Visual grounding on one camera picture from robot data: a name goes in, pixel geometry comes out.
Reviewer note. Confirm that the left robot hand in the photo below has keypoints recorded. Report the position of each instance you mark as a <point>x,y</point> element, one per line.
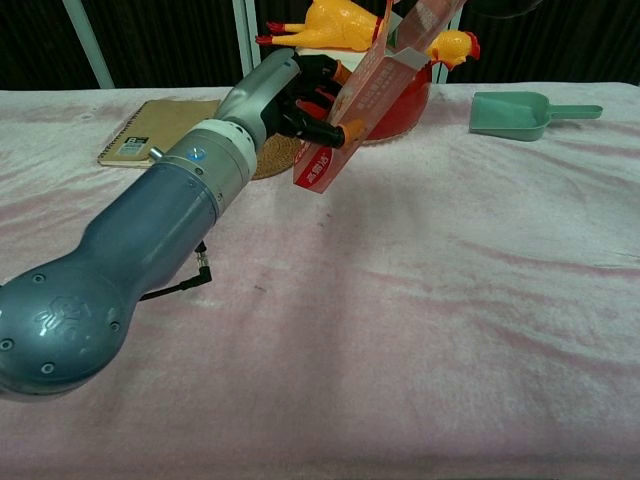
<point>260,95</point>

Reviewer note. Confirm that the pink Colgate toothpaste box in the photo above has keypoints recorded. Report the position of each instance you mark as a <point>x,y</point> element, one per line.
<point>350,115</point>

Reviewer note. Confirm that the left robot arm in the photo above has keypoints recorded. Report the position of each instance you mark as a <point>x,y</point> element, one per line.
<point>150,235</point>

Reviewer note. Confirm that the round woven coaster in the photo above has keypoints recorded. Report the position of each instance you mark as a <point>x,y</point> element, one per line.
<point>277,157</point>

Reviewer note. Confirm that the yellow rubber chicken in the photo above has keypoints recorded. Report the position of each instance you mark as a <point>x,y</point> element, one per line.
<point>335,25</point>

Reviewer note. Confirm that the black pleated curtain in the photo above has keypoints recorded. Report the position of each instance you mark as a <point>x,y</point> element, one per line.
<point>165,40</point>

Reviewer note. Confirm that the brown spiral notebook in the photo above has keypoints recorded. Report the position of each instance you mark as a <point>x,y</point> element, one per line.
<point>155,132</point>

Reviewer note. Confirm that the red drum with white head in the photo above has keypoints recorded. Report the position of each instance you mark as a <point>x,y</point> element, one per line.
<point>405,105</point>

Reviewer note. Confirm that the green plastic dustpan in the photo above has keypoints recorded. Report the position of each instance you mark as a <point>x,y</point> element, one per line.
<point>515,117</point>

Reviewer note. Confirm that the pink velvet tablecloth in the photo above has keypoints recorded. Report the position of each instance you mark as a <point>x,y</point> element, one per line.
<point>400,325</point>

